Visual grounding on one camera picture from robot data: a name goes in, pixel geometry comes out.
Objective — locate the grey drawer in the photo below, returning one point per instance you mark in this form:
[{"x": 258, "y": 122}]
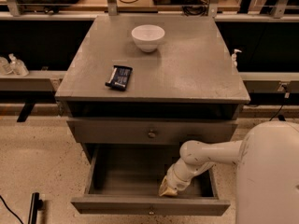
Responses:
[
  {"x": 150, "y": 131},
  {"x": 125, "y": 179}
]

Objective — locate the black stand foot left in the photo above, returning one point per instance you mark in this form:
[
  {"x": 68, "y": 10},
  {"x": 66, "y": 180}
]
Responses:
[{"x": 35, "y": 206}]

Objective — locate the clear plastic bottle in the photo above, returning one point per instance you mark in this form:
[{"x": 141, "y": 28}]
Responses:
[
  {"x": 5, "y": 66},
  {"x": 18, "y": 67}
]

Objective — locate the grey drawer cabinet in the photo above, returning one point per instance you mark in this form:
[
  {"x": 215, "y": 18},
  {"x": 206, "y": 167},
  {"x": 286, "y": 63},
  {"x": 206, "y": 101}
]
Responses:
[{"x": 189, "y": 76}]

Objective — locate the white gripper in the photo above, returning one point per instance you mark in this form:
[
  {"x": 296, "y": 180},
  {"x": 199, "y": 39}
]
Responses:
[{"x": 176, "y": 180}]

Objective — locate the small pump bottle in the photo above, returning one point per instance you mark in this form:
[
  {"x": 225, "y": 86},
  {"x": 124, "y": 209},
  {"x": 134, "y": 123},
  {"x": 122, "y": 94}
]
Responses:
[{"x": 234, "y": 56}]

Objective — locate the black bracket leg left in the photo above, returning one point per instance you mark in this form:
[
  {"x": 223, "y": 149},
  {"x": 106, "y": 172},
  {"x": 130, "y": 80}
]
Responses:
[{"x": 26, "y": 111}]

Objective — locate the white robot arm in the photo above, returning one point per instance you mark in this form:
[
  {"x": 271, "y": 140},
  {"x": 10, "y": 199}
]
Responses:
[{"x": 267, "y": 172}]

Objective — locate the white ceramic bowl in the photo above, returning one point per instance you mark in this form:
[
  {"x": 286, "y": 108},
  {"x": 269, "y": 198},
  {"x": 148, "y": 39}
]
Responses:
[{"x": 148, "y": 37}]

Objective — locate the grey top drawer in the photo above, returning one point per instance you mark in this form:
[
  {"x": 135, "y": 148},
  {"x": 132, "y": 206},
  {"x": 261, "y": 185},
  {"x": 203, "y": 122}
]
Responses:
[{"x": 150, "y": 131}]

